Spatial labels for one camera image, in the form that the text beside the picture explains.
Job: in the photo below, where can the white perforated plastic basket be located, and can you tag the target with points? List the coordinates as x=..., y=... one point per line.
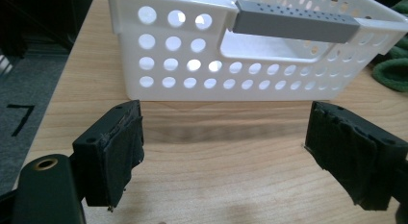
x=198, y=67

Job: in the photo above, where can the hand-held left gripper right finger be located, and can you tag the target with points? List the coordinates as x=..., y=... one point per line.
x=352, y=160

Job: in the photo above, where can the green cloth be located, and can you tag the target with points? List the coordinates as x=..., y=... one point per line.
x=393, y=70

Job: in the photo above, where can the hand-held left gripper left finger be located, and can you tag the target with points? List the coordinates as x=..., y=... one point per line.
x=106, y=153

